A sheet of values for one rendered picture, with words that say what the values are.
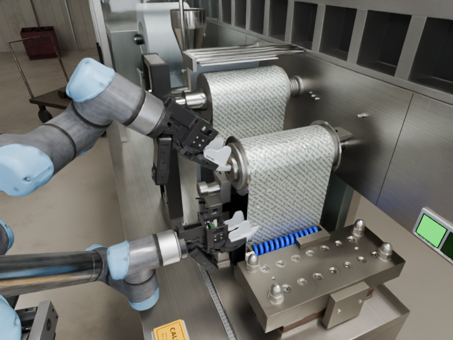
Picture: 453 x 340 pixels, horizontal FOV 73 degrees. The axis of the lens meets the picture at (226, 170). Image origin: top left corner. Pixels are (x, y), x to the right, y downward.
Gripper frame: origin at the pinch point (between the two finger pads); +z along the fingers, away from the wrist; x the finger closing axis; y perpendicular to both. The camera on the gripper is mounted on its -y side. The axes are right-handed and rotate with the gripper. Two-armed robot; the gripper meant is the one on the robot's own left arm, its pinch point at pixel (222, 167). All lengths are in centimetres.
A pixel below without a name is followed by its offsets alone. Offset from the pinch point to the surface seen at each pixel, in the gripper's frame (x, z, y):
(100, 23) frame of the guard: 98, -26, 5
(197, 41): 68, 3, 23
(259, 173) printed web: -4.6, 5.8, 4.3
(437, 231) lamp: -29.5, 32.3, 17.8
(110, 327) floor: 57, 46, -126
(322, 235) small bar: -10.2, 33.0, -0.7
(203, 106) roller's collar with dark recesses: 23.6, -1.3, 6.9
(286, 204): -4.7, 20.2, 0.7
